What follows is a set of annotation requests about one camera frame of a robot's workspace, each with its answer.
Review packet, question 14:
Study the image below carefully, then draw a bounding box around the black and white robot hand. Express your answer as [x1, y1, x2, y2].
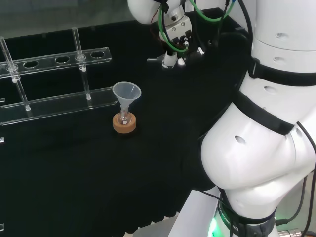
[157, 16, 206, 70]

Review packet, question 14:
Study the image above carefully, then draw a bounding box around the clear plastic funnel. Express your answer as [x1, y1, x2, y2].
[112, 81, 142, 117]

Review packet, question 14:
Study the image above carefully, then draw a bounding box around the small round-bottom glass flask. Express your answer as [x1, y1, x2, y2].
[118, 103, 131, 125]

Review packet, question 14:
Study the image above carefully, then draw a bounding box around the clear acrylic funnel stand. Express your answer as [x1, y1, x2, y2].
[0, 26, 119, 127]

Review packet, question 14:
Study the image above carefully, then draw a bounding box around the black cloth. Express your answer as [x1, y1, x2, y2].
[0, 7, 250, 234]

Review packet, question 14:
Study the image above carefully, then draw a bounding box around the green cable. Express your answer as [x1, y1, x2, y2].
[189, 0, 237, 23]
[158, 3, 190, 53]

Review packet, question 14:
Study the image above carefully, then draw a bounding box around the cork ring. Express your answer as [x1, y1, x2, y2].
[112, 112, 137, 135]

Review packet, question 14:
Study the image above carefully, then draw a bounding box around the thick black cable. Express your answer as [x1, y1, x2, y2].
[237, 0, 255, 48]

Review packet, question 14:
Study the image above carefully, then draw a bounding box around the thin black cable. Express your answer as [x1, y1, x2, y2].
[275, 120, 316, 237]

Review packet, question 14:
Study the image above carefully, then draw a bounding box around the silver cable connector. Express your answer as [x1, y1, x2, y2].
[278, 229, 304, 237]

